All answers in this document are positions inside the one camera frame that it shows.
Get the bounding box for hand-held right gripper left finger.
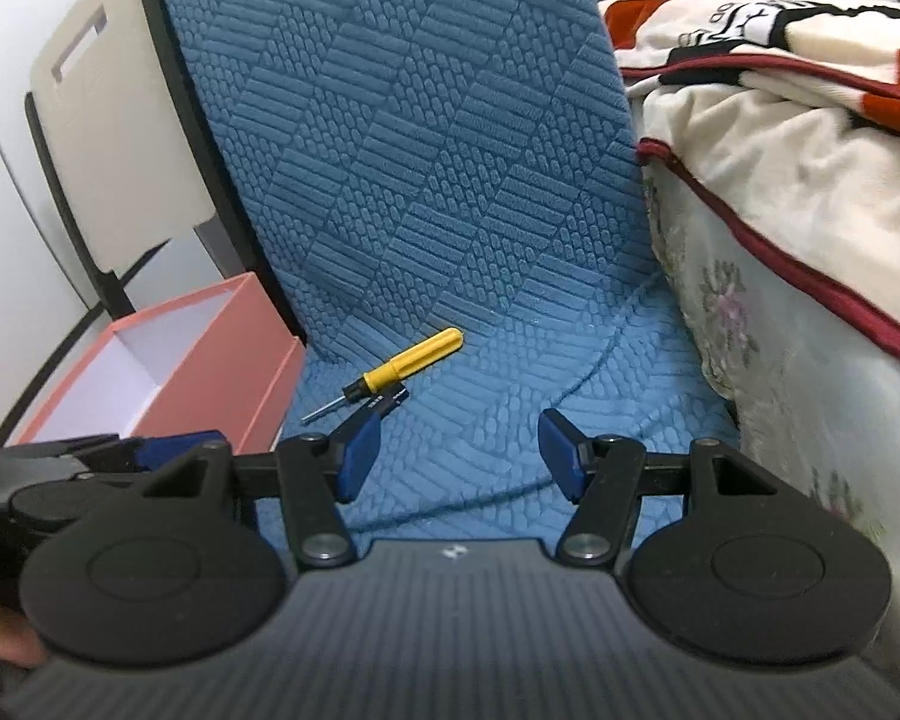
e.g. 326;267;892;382
142;411;383;569

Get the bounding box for yellow handled screwdriver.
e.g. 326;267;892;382
301;328;465;425

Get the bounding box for person's left hand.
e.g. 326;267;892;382
0;602;47;670

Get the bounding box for white folding chair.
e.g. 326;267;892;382
24;0;302;350

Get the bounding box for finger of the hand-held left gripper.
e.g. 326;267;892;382
0;430;227;476

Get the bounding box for blue textured chair cover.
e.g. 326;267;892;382
150;0;745;542

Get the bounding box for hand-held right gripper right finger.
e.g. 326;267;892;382
538;409;778;566

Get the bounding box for small black stick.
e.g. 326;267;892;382
349;384;410;421

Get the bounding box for pink cardboard box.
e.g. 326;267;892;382
5;271;308;460

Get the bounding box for white wardrobe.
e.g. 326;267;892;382
0;0;152;455

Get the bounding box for red black cream blanket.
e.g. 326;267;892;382
598;0;900;374

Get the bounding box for floral bed sheet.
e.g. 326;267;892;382
640;161;900;665

